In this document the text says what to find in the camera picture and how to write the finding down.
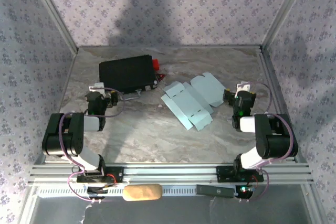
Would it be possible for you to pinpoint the light blue paper box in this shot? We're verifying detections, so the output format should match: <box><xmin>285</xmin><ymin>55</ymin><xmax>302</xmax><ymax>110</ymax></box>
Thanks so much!
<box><xmin>160</xmin><ymin>72</ymin><xmax>227</xmax><ymax>132</ymax></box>

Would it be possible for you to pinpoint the black flat rectangular device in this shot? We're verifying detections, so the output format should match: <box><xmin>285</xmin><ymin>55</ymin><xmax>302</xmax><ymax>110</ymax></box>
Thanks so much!
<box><xmin>196</xmin><ymin>184</ymin><xmax>235</xmax><ymax>199</ymax></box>

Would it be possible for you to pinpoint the tan oblong pad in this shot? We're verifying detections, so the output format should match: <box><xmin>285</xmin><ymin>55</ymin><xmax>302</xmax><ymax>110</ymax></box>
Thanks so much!
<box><xmin>122</xmin><ymin>183</ymin><xmax>163</xmax><ymax>202</ymax></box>

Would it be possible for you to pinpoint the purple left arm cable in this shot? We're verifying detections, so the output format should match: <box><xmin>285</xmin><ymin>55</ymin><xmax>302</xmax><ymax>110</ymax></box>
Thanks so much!
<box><xmin>59</xmin><ymin>87</ymin><xmax>125</xmax><ymax>204</ymax></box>

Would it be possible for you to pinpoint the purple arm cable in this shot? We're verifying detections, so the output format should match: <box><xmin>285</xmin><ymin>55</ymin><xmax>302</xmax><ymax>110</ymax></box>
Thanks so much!
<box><xmin>237</xmin><ymin>81</ymin><xmax>296</xmax><ymax>203</ymax></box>
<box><xmin>59</xmin><ymin>87</ymin><xmax>125</xmax><ymax>204</ymax></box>

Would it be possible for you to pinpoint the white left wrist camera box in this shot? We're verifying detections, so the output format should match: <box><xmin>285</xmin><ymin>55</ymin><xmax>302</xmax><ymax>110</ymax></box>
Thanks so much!
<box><xmin>88</xmin><ymin>82</ymin><xmax>106</xmax><ymax>91</ymax></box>

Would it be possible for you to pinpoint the aluminium side rail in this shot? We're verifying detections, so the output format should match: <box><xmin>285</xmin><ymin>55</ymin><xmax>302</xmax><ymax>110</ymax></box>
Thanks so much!
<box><xmin>258</xmin><ymin>46</ymin><xmax>309</xmax><ymax>166</ymax></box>
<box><xmin>39</xmin><ymin>48</ymin><xmax>79</xmax><ymax>164</ymax></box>

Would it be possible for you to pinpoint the black case with silver handle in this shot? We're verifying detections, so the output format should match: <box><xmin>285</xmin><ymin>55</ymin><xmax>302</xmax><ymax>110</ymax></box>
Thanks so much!
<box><xmin>99</xmin><ymin>55</ymin><xmax>159</xmax><ymax>101</ymax></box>

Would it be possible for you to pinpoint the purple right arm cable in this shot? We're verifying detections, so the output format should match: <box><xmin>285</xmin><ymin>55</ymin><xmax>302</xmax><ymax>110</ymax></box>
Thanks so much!
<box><xmin>237</xmin><ymin>81</ymin><xmax>296</xmax><ymax>203</ymax></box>

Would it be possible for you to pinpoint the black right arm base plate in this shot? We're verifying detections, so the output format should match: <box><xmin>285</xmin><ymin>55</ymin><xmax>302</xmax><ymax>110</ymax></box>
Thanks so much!
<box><xmin>215</xmin><ymin>165</ymin><xmax>265</xmax><ymax>183</ymax></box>

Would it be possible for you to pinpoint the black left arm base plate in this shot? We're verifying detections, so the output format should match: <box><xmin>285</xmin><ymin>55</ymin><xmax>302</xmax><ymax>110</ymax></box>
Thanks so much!
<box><xmin>76</xmin><ymin>166</ymin><xmax>124</xmax><ymax>184</ymax></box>

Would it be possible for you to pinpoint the aluminium frame post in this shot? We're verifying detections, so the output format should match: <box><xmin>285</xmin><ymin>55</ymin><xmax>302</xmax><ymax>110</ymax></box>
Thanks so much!
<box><xmin>261</xmin><ymin>0</ymin><xmax>314</xmax><ymax>51</ymax></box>
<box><xmin>26</xmin><ymin>0</ymin><xmax>79</xmax><ymax>53</ymax></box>

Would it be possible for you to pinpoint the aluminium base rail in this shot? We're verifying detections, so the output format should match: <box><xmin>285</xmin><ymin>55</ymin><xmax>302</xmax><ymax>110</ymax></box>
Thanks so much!
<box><xmin>27</xmin><ymin>163</ymin><xmax>314</xmax><ymax>185</ymax></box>

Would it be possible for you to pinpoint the white slotted cable duct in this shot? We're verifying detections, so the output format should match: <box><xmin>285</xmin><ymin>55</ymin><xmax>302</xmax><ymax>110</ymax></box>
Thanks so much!
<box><xmin>36</xmin><ymin>186</ymin><xmax>254</xmax><ymax>198</ymax></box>

